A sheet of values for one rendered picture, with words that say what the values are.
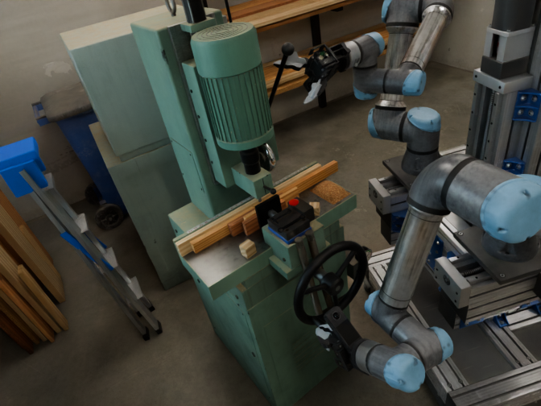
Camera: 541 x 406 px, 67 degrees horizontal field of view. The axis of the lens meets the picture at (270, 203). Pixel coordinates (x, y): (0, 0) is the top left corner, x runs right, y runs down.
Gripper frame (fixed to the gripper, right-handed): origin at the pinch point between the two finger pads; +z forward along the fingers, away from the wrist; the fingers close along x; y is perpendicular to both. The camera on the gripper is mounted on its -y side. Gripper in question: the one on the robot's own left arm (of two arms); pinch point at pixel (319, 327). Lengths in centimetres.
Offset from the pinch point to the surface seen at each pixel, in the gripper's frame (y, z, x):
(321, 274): -10.6, 5.3, 10.6
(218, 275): -24.4, 15.2, -15.6
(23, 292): -35, 145, -80
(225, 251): -28.1, 21.6, -8.6
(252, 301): -9.3, 21.7, -8.1
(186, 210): -41, 65, -4
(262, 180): -43.1, 15.7, 10.8
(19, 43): -179, 213, -19
